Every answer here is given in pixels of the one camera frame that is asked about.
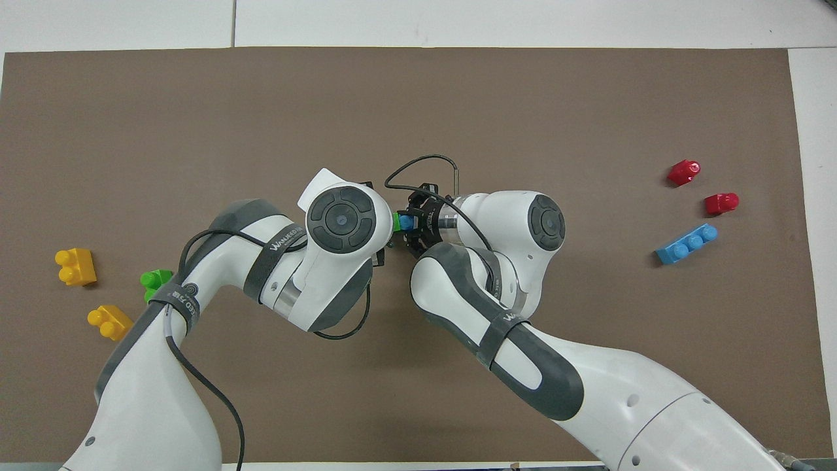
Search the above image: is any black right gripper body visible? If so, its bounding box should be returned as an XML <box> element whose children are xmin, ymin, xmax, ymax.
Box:
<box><xmin>415</xmin><ymin>195</ymin><xmax>452</xmax><ymax>248</ymax></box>

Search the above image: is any brown table mat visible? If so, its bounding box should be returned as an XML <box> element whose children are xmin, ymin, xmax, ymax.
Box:
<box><xmin>0</xmin><ymin>47</ymin><xmax>834</xmax><ymax>465</ymax></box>

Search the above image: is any red one-stud toy brick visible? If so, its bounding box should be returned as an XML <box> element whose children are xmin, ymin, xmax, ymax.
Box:
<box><xmin>667</xmin><ymin>160</ymin><xmax>702</xmax><ymax>187</ymax></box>
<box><xmin>704</xmin><ymin>192</ymin><xmax>740</xmax><ymax>216</ymax></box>

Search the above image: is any yellow two-stud toy brick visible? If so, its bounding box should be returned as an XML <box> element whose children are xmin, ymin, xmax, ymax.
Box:
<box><xmin>55</xmin><ymin>248</ymin><xmax>97</xmax><ymax>287</ymax></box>
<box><xmin>88</xmin><ymin>305</ymin><xmax>135</xmax><ymax>341</ymax></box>

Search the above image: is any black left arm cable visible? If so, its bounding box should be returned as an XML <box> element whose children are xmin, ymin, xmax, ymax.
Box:
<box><xmin>163</xmin><ymin>228</ymin><xmax>372</xmax><ymax>471</ymax></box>

